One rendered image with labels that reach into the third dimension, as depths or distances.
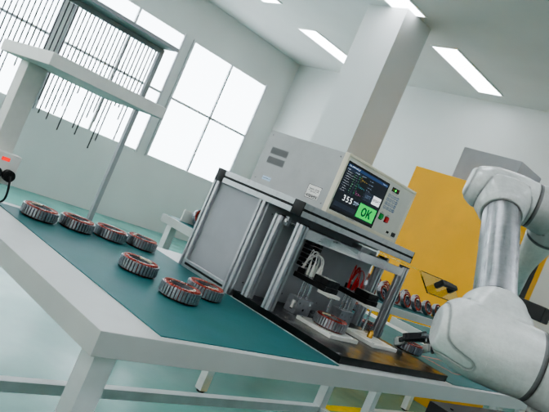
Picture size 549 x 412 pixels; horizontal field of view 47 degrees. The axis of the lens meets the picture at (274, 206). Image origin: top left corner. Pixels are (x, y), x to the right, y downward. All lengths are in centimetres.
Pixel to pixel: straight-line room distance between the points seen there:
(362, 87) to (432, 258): 178
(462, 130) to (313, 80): 285
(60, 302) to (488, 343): 85
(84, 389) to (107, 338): 12
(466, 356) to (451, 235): 451
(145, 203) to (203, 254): 710
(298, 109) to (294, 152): 792
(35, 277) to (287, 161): 108
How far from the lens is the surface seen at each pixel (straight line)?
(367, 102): 619
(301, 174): 215
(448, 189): 600
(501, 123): 820
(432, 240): 593
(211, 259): 215
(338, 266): 238
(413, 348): 249
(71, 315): 127
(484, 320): 139
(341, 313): 227
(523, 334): 141
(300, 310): 210
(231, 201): 215
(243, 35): 970
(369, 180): 216
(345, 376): 174
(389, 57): 631
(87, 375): 126
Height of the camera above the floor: 108
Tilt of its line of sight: level
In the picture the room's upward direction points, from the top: 23 degrees clockwise
